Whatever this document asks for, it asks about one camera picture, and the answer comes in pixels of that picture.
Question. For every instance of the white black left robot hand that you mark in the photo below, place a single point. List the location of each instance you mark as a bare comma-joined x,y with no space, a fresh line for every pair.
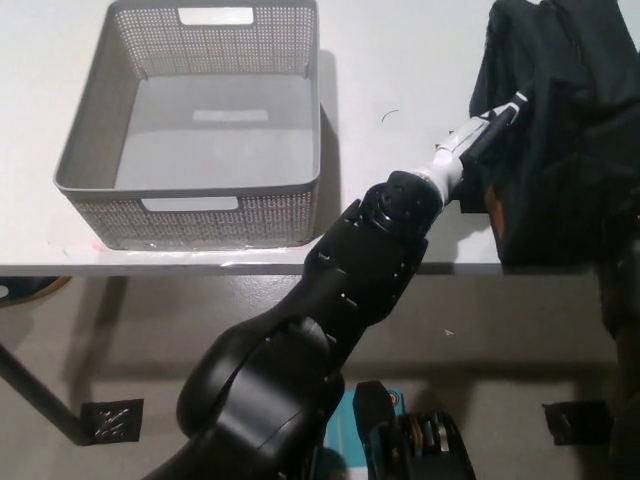
460,142

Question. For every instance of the dark green lunch bag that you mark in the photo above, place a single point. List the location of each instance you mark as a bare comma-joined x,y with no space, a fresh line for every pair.
565,150

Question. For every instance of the grey perforated plastic basket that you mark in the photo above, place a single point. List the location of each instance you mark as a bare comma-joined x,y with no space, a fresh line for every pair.
210,130

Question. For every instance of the clear adhesive tape strip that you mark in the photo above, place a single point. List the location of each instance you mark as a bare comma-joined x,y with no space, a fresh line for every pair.
230,261

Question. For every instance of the black object with yellow rim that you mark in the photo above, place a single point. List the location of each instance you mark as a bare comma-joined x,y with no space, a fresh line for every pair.
30,290

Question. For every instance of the dark metal table leg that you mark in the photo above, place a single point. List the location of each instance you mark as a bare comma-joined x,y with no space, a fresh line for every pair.
40,395

